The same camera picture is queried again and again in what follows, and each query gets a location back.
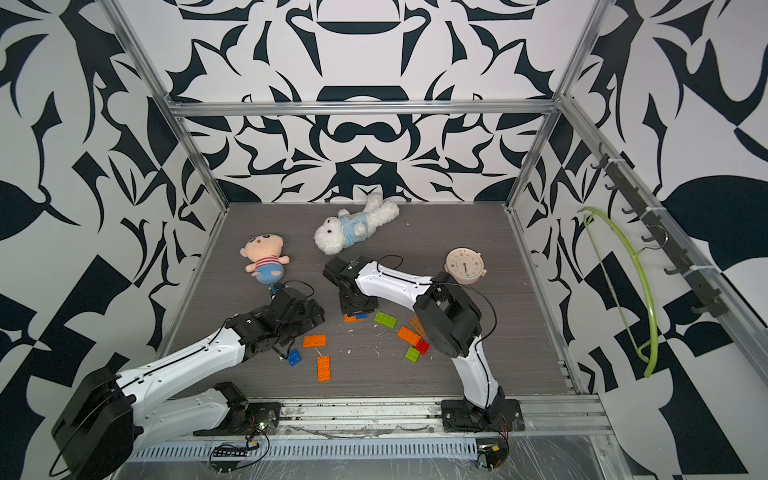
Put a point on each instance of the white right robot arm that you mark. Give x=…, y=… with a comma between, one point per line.
x=449, y=317

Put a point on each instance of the orange 2x4 lego brick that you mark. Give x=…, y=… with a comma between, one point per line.
x=323, y=368
x=409, y=336

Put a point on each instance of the plush doll striped shirt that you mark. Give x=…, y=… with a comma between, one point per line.
x=266, y=261

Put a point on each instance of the lime green 2x2 lego brick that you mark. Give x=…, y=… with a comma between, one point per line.
x=412, y=354

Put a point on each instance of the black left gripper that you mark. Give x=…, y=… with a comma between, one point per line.
x=312, y=320

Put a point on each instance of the pink round toy clock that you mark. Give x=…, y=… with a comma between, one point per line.
x=465, y=265

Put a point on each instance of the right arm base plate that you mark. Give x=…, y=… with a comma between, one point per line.
x=461, y=416

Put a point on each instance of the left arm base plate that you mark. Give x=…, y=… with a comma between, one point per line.
x=252, y=417

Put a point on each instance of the white teddy bear blue shirt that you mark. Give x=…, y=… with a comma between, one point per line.
x=347, y=229

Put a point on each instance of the blue 2x2 lego brick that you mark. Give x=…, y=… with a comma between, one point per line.
x=294, y=357

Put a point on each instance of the tan 2x4 lego brick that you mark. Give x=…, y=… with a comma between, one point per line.
x=417, y=327

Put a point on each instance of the red 2x2 lego brick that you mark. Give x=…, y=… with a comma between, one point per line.
x=422, y=347

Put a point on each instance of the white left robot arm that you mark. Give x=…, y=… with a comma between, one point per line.
x=112, y=416

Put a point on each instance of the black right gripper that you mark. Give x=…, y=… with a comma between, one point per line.
x=368, y=304

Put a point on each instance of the black wall hook rack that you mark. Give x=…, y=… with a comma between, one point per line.
x=661, y=236

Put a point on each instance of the white slotted cable duct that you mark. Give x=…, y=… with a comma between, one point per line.
x=458, y=448

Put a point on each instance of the orange 2x3 lego brick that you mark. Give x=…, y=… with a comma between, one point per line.
x=314, y=341

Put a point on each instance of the green 2x4 lego brick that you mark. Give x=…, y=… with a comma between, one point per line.
x=385, y=320

